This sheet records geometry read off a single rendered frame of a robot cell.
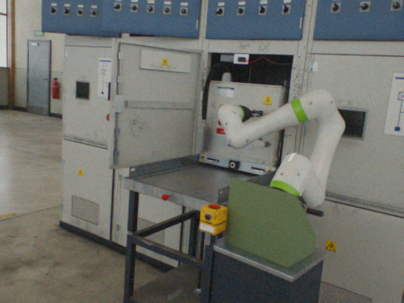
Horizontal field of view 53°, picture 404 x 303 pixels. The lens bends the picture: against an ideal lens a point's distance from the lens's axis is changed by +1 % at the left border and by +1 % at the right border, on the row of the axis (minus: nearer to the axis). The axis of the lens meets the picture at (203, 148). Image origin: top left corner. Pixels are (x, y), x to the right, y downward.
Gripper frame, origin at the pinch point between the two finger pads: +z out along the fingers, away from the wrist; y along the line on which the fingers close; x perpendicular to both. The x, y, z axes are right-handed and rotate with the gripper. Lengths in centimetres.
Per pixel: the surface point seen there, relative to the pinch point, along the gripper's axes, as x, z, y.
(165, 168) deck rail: -37, -31, -41
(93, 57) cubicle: 27, 5, -150
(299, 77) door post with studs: 22.0, 7.0, 19.1
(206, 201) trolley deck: -38, -61, 8
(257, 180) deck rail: -33.7, -21.3, 13.9
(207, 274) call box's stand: -61, -82, 25
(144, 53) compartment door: 28, -34, -60
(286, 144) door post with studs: -16.8, 7.3, 15.9
